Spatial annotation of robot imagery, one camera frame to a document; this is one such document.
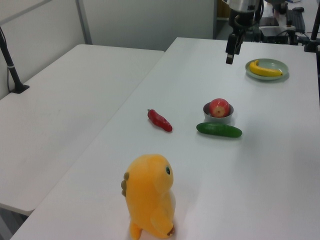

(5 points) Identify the red chili pepper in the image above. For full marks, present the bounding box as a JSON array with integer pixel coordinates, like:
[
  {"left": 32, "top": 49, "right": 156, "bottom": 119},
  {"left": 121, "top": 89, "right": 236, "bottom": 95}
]
[{"left": 146, "top": 108, "right": 174, "bottom": 133}]

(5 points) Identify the yellow plush toy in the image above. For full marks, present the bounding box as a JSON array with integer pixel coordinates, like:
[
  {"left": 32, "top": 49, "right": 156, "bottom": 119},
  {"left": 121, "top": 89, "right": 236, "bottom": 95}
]
[{"left": 120, "top": 153, "right": 178, "bottom": 240}]

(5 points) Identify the red apple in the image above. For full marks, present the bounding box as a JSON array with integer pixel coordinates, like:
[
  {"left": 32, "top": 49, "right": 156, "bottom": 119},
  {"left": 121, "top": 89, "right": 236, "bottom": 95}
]
[{"left": 209, "top": 98, "right": 230, "bottom": 118}]

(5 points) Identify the black camera stand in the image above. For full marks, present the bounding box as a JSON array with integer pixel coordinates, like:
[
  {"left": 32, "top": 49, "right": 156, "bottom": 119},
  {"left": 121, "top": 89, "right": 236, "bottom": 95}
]
[{"left": 303, "top": 14, "right": 320, "bottom": 53}]

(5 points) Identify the black pole with flat base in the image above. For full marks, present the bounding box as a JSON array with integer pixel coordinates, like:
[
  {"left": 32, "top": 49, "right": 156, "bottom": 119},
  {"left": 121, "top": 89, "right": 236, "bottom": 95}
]
[{"left": 0, "top": 26, "right": 30, "bottom": 95}]

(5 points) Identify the yellow banana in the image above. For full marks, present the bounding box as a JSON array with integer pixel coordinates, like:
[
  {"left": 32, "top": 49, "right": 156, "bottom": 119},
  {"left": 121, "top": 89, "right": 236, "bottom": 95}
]
[{"left": 249, "top": 59, "right": 284, "bottom": 77}]

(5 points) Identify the black keyboard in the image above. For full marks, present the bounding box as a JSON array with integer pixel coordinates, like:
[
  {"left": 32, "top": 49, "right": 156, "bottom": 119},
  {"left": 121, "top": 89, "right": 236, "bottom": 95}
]
[{"left": 286, "top": 8, "right": 306, "bottom": 32}]

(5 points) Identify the green cucumber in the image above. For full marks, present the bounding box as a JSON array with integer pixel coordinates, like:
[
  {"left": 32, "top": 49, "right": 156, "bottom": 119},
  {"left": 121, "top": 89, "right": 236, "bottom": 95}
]
[{"left": 196, "top": 122, "right": 243, "bottom": 139}]

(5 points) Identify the pale green plastic plate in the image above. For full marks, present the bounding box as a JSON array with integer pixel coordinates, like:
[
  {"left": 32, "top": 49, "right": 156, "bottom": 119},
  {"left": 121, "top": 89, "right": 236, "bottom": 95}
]
[{"left": 244, "top": 57, "right": 290, "bottom": 81}]

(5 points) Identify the white side table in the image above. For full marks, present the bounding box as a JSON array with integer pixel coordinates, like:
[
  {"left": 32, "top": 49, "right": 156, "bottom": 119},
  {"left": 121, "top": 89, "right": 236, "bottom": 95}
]
[{"left": 0, "top": 44, "right": 166, "bottom": 217}]

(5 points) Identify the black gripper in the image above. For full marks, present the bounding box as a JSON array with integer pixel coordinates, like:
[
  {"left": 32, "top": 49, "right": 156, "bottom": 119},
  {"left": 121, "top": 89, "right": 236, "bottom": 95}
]
[{"left": 225, "top": 9, "right": 261, "bottom": 65}]

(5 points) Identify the small grey bowl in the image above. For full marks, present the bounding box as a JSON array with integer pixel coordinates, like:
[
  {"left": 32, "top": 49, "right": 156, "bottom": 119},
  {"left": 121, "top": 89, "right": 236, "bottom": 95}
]
[{"left": 202, "top": 101, "right": 235, "bottom": 124}]

